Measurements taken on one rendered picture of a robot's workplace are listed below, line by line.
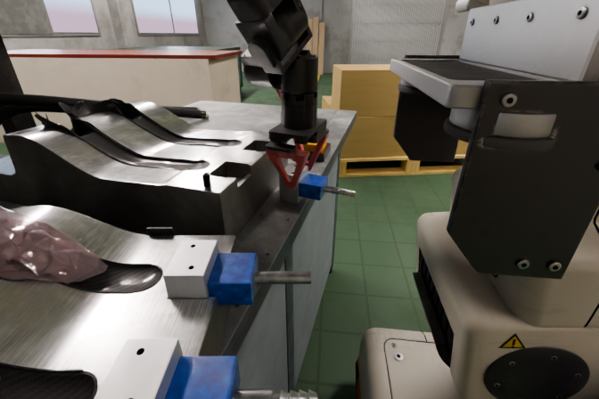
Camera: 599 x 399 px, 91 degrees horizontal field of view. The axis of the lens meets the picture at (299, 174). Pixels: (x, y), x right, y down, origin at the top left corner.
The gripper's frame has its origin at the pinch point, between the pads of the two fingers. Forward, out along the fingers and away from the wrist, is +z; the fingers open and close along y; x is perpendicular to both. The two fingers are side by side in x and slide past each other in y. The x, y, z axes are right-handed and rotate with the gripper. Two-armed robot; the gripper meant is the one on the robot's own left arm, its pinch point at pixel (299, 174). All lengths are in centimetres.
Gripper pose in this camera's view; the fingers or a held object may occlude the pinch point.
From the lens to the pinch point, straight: 52.7
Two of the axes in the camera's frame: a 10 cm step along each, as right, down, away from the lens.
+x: 9.3, 1.7, -3.4
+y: -3.8, 4.1, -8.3
